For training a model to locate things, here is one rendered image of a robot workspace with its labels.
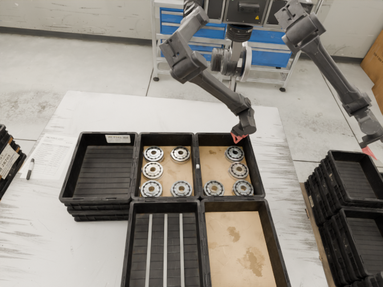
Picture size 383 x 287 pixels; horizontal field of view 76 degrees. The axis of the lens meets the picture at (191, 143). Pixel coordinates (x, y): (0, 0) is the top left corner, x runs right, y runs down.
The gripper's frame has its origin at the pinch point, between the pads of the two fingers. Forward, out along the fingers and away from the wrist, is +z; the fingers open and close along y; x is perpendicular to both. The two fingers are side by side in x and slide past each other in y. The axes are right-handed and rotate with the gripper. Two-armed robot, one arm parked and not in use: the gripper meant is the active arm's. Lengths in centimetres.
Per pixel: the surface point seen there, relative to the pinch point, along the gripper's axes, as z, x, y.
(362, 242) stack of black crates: 59, -82, 45
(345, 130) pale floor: 100, -23, 188
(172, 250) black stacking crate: 13, -18, -58
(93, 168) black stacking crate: 13, 39, -64
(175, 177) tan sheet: 13.0, 9.0, -35.3
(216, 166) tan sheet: 13.4, 0.5, -13.6
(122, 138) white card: 7, 43, -45
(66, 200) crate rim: 2, 24, -82
